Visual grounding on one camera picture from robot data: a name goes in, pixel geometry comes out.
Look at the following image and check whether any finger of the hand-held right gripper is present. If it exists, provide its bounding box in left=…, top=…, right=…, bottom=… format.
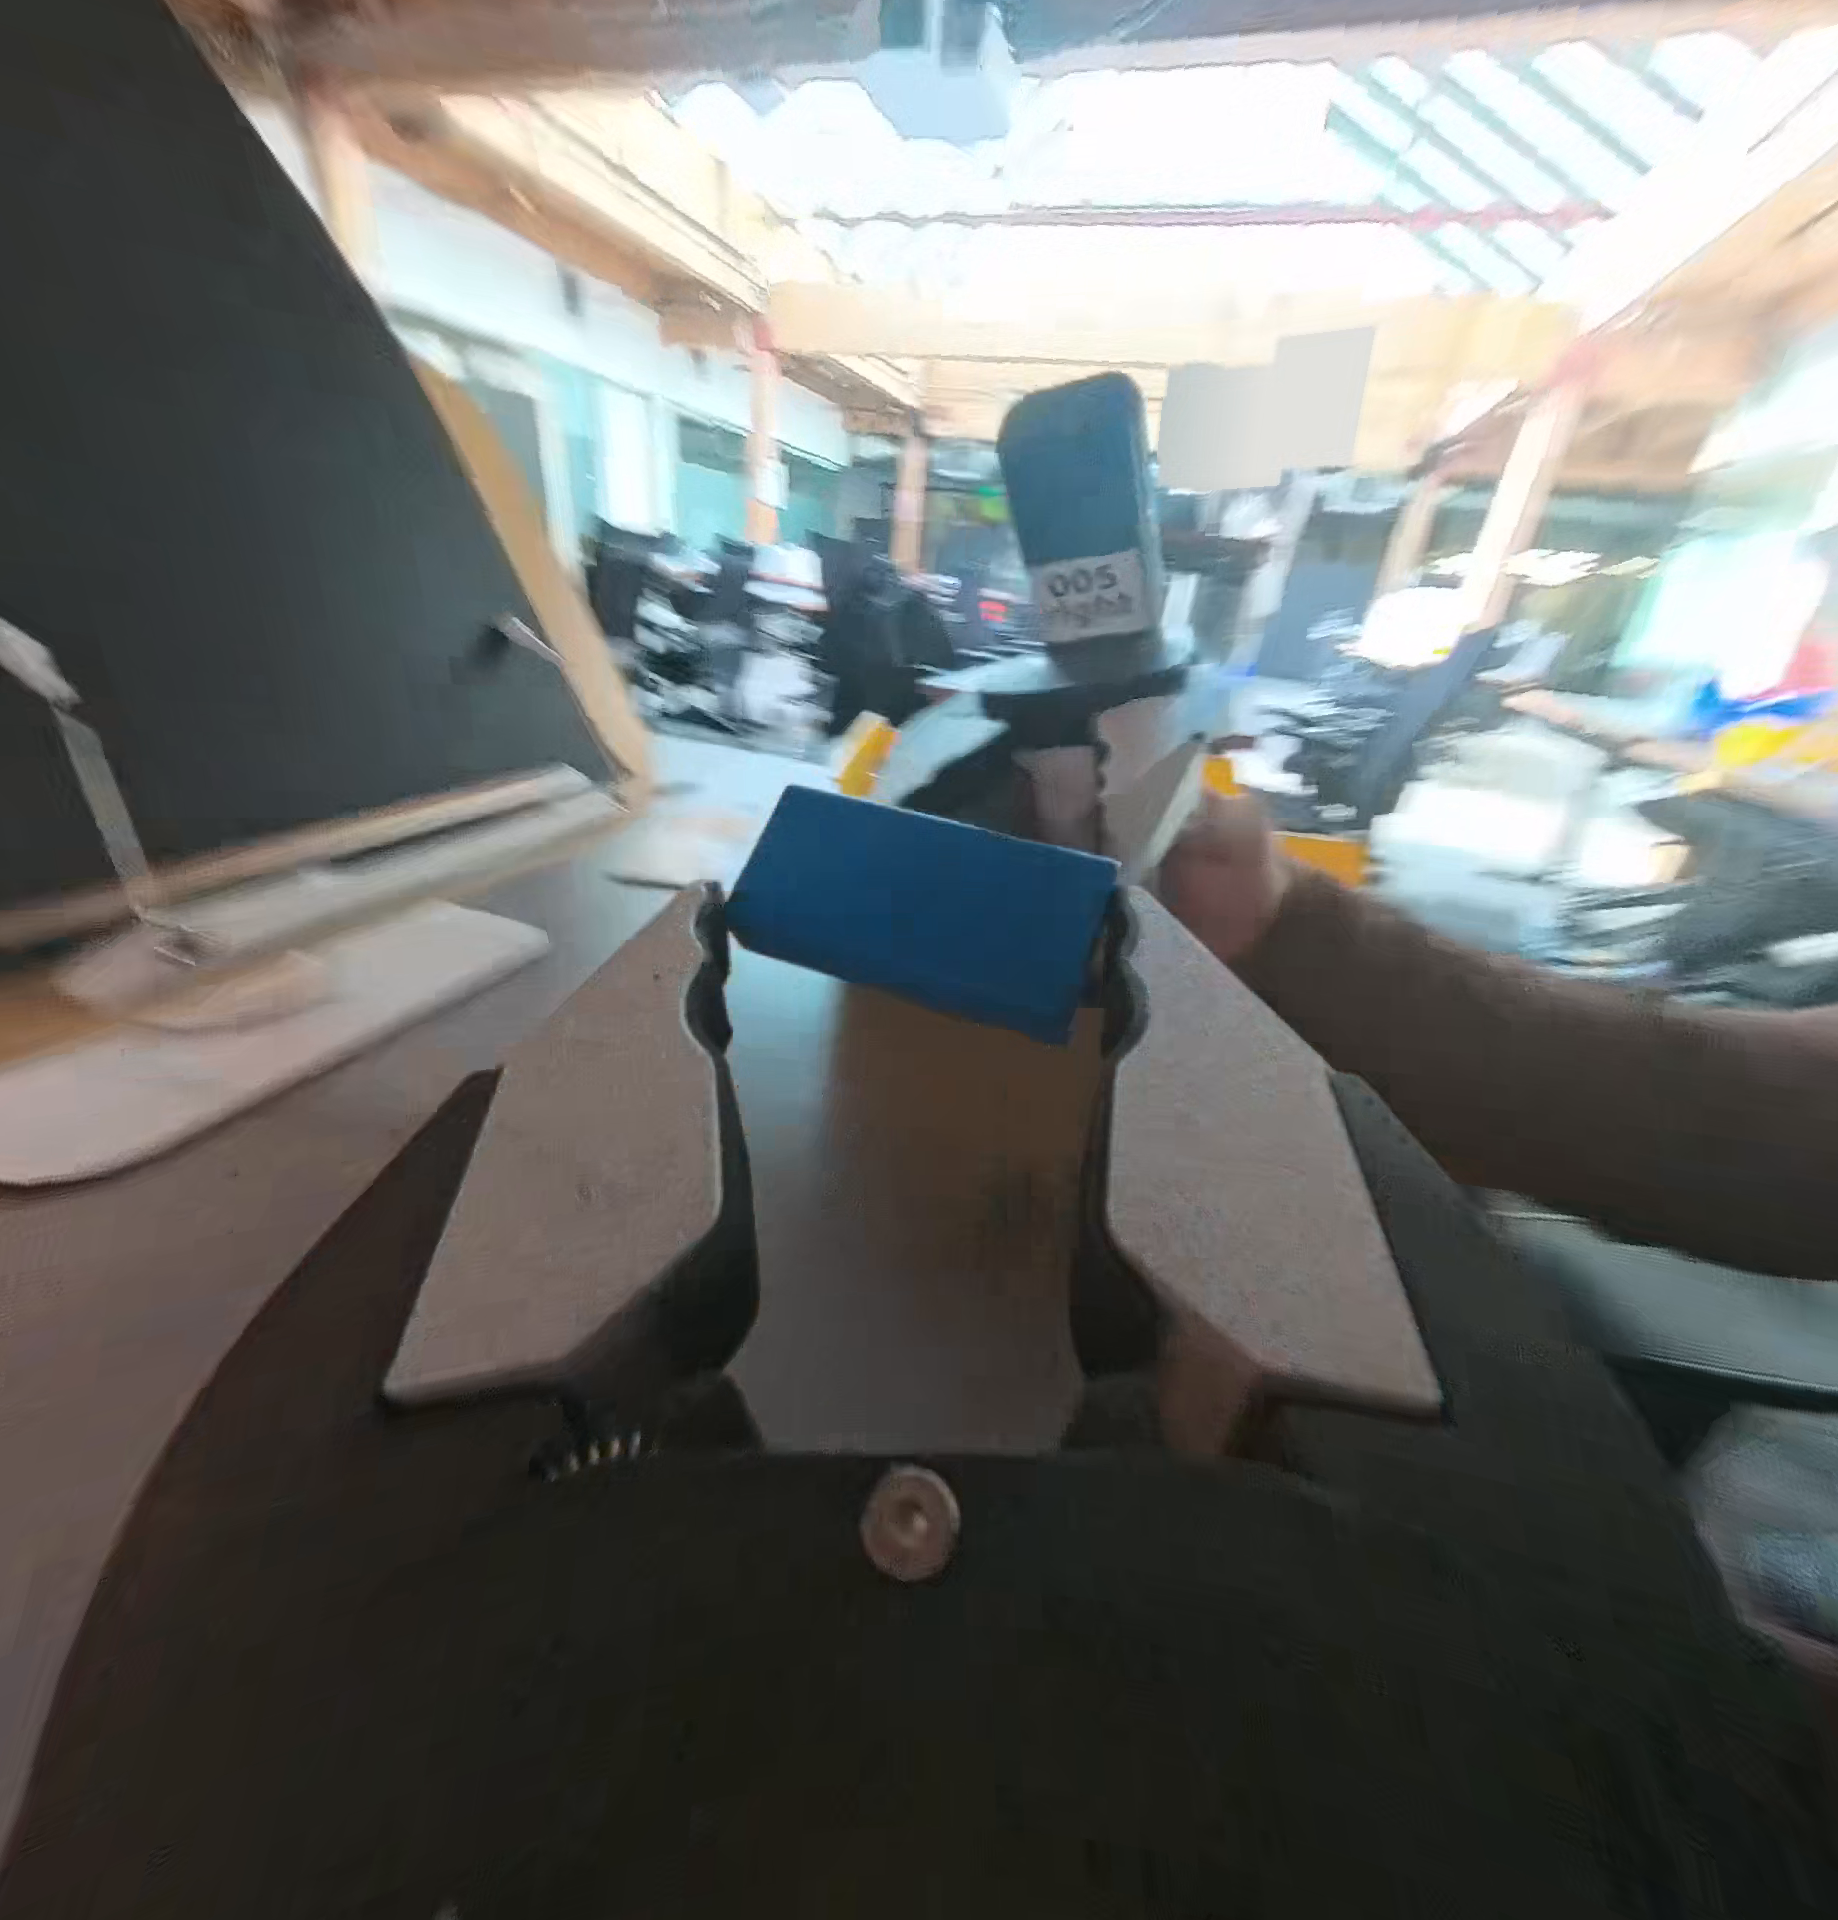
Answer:
left=1106, top=731, right=1214, bottom=887
left=874, top=698, right=1018, bottom=819

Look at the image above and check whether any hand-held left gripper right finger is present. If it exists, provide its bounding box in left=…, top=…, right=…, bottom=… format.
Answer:
left=1072, top=884, right=1445, bottom=1455

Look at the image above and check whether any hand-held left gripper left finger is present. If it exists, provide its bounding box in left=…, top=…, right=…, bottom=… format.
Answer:
left=383, top=881, right=760, bottom=1411

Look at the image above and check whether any blue rectangular block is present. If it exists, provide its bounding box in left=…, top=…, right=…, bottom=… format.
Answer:
left=725, top=782, right=1123, bottom=1047

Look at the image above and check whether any yellow storage bin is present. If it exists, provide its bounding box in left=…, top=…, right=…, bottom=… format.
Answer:
left=837, top=715, right=1371, bottom=891

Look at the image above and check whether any person's right forearm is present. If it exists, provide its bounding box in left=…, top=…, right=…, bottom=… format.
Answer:
left=1241, top=870, right=1838, bottom=1292

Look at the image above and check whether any person's right hand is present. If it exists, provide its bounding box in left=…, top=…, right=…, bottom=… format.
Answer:
left=1160, top=786, right=1295, bottom=962

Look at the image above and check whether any grey mesh office chair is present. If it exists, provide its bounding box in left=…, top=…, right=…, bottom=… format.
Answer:
left=1488, top=1209, right=1838, bottom=1411

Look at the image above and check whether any wooden book stand black panel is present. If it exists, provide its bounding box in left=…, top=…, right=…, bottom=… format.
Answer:
left=0, top=0, right=657, bottom=1189

